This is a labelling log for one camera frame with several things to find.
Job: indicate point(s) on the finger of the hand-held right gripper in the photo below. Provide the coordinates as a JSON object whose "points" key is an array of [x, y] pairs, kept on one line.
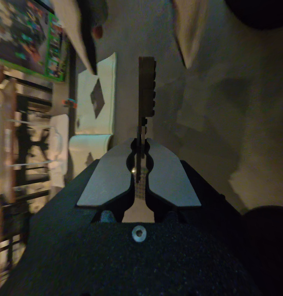
{"points": [[72, 23], [190, 27]]}

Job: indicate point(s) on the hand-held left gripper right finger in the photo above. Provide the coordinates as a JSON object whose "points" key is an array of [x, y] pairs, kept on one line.
{"points": [[171, 182]]}

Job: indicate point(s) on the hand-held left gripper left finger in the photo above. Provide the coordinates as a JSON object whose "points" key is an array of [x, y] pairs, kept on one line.
{"points": [[109, 180]]}

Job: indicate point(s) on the instruction booklet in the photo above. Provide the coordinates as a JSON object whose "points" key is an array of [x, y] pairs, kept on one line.
{"points": [[104, 81]]}

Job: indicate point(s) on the grey toy brick plate assembly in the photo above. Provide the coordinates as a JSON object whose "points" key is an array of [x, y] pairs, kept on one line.
{"points": [[147, 87]]}

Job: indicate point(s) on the orange toy minifigure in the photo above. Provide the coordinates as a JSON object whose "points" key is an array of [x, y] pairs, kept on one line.
{"points": [[70, 103]]}

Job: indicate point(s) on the person's right hand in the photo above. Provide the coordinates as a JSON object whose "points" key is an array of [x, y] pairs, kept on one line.
{"points": [[97, 32]]}

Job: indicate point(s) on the green toy set box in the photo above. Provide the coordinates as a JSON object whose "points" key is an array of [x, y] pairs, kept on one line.
{"points": [[21, 34]]}

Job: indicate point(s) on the black mesh pad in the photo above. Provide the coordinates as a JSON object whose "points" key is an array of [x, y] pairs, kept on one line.
{"points": [[259, 11]]}

